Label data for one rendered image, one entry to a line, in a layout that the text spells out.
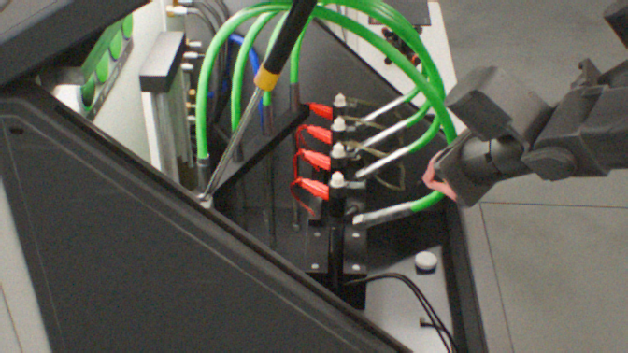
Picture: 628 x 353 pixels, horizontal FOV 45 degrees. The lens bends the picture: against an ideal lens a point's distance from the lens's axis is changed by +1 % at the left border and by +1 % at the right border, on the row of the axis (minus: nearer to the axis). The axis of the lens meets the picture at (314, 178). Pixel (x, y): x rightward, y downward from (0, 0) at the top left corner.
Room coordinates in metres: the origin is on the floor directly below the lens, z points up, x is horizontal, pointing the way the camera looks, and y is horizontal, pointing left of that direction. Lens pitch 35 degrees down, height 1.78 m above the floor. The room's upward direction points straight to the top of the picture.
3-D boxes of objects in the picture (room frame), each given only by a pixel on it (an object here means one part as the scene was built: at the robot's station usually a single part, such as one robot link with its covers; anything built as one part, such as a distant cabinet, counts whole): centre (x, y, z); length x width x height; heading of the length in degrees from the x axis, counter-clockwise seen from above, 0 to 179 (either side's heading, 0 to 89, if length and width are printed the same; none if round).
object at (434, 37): (1.62, -0.21, 0.97); 0.70 x 0.22 x 0.03; 178
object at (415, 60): (1.65, -0.21, 1.01); 0.23 x 0.11 x 0.06; 178
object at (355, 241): (1.04, -0.04, 0.91); 0.34 x 0.10 x 0.15; 178
